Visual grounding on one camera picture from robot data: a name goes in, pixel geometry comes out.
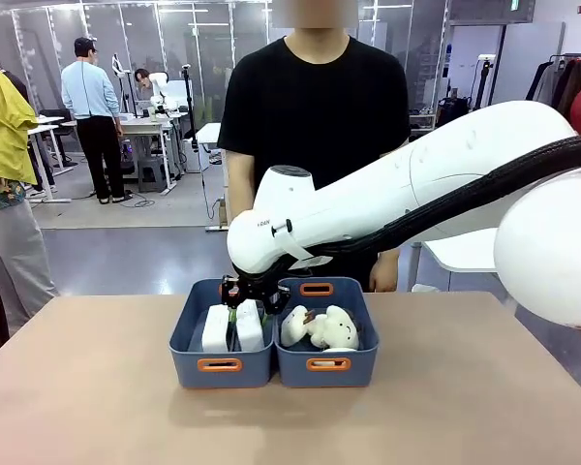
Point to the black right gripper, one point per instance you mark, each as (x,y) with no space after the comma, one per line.
(252,290)

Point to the white digital clock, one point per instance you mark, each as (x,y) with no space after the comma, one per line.
(250,327)
(215,329)

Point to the white plush toy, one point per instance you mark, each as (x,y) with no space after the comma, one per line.
(295,327)
(336,329)

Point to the person's left forearm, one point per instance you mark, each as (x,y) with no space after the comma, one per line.
(390,254)

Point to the person's right forearm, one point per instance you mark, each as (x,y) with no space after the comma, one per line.
(240,203)

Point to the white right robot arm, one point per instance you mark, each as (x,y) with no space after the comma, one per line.
(416,194)

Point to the person's left hand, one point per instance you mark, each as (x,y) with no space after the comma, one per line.
(385,276)

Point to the grey stool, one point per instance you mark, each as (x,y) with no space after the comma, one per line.
(152,174)

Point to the white standing desk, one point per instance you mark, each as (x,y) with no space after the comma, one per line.
(208,133)

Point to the person in black t-shirt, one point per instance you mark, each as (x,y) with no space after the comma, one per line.
(314,121)

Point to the large white table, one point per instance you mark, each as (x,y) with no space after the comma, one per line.
(465,249)

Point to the wooden shoe rack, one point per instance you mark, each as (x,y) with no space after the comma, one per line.
(422,122)

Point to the bending person with dark hair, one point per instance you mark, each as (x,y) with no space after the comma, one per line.
(143,80)

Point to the man in light blue shirt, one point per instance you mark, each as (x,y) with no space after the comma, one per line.
(89,97)

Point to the white office desk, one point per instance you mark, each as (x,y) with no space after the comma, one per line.
(48,128)

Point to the white standing device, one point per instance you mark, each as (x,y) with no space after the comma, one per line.
(118,65)

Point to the black equipment case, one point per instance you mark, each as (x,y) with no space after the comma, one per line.
(452,111)

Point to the person in yellow jacket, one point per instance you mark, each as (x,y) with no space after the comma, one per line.
(5,126)

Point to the black tripod stand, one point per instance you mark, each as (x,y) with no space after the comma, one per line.
(484,82)

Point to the clothes rack with dark coats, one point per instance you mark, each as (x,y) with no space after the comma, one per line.
(561,82)

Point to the black camera tripod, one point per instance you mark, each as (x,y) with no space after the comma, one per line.
(190,106)

